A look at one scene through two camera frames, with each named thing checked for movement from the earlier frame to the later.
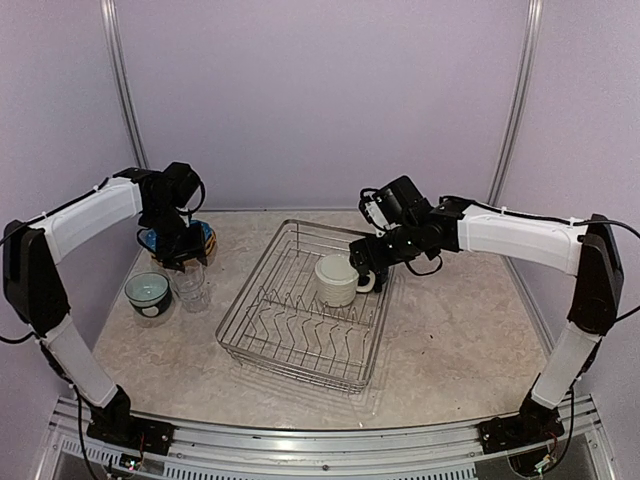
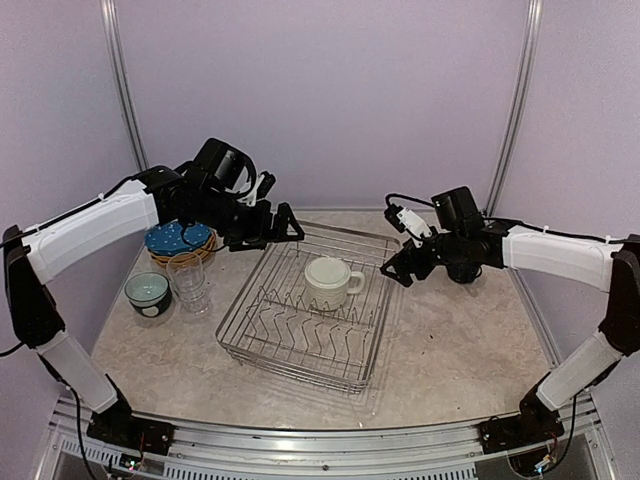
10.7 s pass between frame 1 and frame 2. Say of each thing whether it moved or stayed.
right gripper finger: moved
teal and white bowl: stayed
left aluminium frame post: stayed
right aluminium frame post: stayed
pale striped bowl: stayed
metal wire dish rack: stayed
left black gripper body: moved
